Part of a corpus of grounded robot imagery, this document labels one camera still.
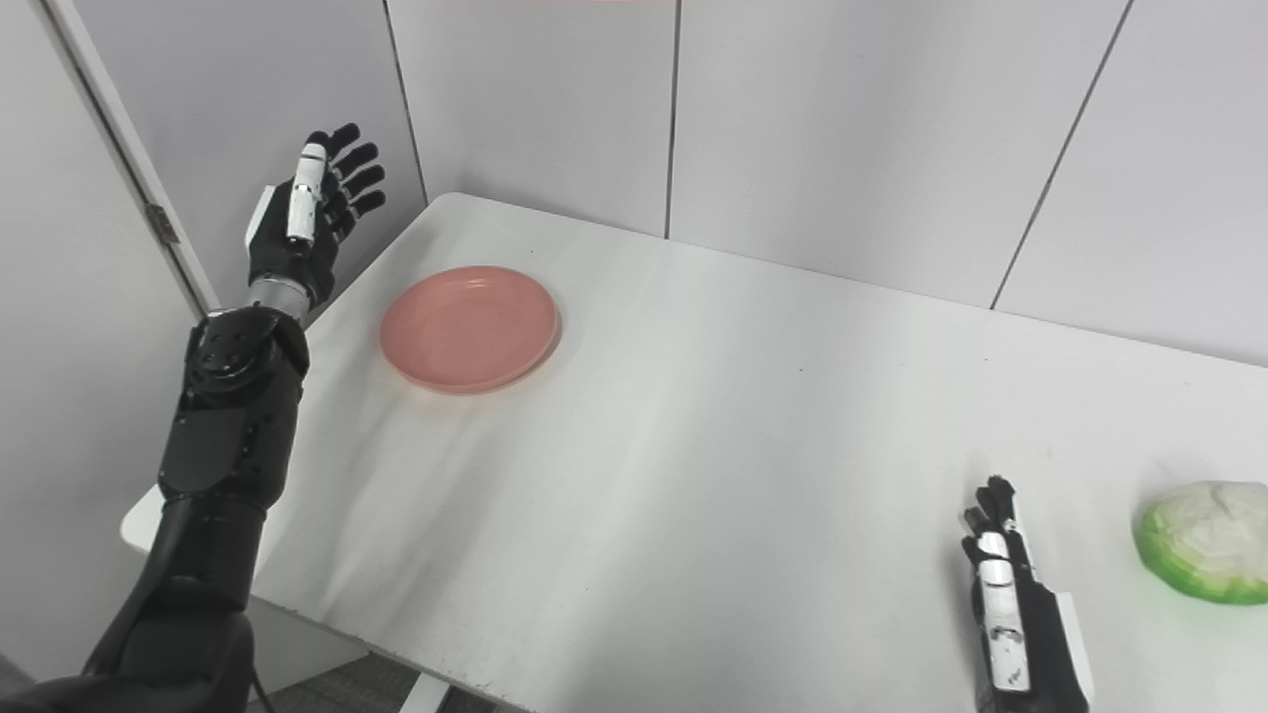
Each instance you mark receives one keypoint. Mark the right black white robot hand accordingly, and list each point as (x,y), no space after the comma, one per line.
(1020,634)

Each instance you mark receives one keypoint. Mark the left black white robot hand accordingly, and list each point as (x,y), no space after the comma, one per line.
(297,243)

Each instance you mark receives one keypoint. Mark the pink plate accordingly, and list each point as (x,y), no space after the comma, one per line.
(470,329)

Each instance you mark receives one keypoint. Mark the green white cabbage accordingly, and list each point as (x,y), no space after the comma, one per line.
(1207,541)

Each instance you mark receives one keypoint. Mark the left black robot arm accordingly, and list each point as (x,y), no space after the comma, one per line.
(213,475)

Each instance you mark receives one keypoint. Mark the metal door hinge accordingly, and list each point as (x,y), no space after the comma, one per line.
(160,223)

